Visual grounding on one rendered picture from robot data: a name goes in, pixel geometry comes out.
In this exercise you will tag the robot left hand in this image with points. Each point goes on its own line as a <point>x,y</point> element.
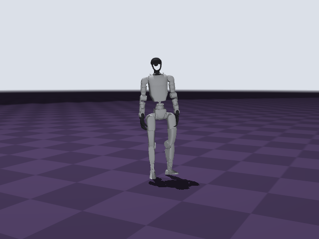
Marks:
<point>176,116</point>

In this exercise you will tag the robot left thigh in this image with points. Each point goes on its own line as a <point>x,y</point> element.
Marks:
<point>171,130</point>

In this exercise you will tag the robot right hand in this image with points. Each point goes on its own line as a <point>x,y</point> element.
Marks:
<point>142,122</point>

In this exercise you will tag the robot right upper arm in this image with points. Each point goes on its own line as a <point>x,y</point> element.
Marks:
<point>144,81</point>

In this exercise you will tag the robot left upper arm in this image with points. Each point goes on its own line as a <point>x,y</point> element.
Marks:
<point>171,84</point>

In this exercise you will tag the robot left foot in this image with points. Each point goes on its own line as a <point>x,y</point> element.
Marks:
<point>170,172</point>

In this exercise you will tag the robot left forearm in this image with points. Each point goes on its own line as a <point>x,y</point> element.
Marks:
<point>175,104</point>

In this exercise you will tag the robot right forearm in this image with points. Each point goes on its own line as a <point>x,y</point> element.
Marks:
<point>142,107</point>

